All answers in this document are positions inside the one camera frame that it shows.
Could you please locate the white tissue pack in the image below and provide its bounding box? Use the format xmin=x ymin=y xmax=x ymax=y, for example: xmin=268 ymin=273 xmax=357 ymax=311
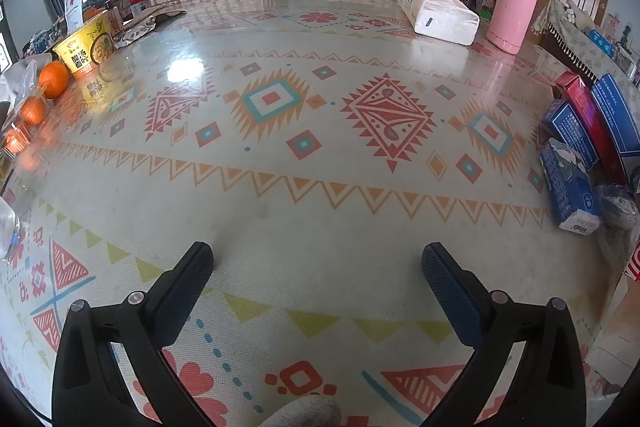
xmin=398 ymin=0 xmax=481 ymax=47

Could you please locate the brown cardboard box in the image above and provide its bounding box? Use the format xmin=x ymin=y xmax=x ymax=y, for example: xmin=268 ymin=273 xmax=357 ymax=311
xmin=584 ymin=276 xmax=640 ymax=399

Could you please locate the crumpled clear plastic bag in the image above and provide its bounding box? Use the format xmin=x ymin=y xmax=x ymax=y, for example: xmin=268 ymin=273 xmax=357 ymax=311
xmin=596 ymin=183 xmax=640 ymax=229

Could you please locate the blue cardboard box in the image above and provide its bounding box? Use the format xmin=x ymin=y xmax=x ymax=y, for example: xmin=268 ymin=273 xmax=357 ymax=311
xmin=541 ymin=99 xmax=599 ymax=168

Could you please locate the red white box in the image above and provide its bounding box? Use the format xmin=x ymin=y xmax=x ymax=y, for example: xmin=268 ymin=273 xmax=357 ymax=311
xmin=622 ymin=241 xmax=640 ymax=284

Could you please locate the blue tissue packet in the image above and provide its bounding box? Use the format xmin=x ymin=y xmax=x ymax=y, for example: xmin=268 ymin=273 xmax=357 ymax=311
xmin=539 ymin=138 xmax=602 ymax=237

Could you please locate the side table with cloth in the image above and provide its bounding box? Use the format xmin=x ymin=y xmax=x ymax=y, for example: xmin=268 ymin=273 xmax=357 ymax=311
xmin=531 ymin=0 xmax=640 ymax=88

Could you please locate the clear plastic bottle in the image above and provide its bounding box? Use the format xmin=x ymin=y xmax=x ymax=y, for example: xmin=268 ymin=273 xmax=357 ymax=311
xmin=0 ymin=196 xmax=22 ymax=264

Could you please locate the pink thermos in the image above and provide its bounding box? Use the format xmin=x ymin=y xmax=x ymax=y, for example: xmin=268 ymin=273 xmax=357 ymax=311
xmin=486 ymin=0 xmax=541 ymax=56

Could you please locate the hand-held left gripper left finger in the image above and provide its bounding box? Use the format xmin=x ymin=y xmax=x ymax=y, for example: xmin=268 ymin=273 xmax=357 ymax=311
xmin=51 ymin=241 xmax=216 ymax=427

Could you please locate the blue flat packet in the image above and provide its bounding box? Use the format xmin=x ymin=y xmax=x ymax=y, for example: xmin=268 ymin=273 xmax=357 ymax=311
xmin=588 ymin=29 xmax=617 ymax=56

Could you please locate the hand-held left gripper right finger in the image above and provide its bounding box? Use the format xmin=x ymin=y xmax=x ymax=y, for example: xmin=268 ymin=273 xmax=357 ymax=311
xmin=419 ymin=242 xmax=587 ymax=427

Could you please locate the orange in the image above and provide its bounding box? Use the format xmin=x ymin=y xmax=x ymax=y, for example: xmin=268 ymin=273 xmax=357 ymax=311
xmin=38 ymin=61 xmax=70 ymax=100
xmin=3 ymin=127 xmax=27 ymax=154
xmin=20 ymin=98 xmax=47 ymax=126

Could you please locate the white paper sign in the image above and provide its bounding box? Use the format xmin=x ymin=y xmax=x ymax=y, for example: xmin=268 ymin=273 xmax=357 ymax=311
xmin=63 ymin=0 xmax=86 ymax=34

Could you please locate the flattened cardboard sheet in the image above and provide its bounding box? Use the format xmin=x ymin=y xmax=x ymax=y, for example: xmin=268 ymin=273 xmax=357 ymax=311
xmin=119 ymin=3 xmax=189 ymax=44

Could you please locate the yellow instant noodle bowl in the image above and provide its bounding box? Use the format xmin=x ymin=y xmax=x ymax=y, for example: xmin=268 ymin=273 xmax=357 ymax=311
xmin=52 ymin=17 xmax=115 ymax=76

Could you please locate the red toothpaste box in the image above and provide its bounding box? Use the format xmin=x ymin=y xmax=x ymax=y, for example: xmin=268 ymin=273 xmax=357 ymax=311
xmin=554 ymin=71 xmax=627 ymax=185

